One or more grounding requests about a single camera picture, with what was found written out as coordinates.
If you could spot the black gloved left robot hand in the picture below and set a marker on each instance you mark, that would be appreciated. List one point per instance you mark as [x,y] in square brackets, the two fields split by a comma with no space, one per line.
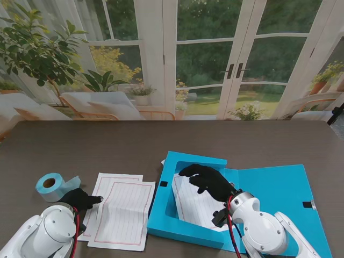
[78,199]

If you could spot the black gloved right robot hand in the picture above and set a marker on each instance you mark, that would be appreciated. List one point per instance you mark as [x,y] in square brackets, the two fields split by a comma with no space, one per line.
[215,182]

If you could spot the blue-backed white label roll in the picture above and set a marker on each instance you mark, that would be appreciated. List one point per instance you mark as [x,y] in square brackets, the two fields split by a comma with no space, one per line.
[51,190]

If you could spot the red-lined white paper sheet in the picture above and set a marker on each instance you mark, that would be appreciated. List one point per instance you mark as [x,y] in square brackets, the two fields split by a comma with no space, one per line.
[193,207]
[118,178]
[126,215]

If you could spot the blue plastic file box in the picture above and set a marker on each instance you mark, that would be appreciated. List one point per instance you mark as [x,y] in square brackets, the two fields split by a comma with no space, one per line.
[274,193]

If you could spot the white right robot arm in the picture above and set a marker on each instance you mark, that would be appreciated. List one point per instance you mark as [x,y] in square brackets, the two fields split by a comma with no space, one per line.
[263,231]

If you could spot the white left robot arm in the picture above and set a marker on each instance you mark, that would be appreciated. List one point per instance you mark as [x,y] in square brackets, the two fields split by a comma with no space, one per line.
[48,231]

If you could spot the printed garden window backdrop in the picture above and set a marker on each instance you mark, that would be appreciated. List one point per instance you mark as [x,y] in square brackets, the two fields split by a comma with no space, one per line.
[204,53]

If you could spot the black tripod stand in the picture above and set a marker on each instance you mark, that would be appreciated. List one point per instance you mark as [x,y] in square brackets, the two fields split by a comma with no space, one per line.
[336,114]

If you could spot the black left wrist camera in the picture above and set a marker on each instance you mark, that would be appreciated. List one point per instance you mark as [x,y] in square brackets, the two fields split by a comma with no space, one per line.
[82,228]

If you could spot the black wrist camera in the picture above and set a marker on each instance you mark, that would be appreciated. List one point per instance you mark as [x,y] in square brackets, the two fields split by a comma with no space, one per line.
[219,218]
[82,228]

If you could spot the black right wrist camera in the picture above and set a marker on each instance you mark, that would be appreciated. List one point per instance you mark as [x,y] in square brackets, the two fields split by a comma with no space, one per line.
[219,218]

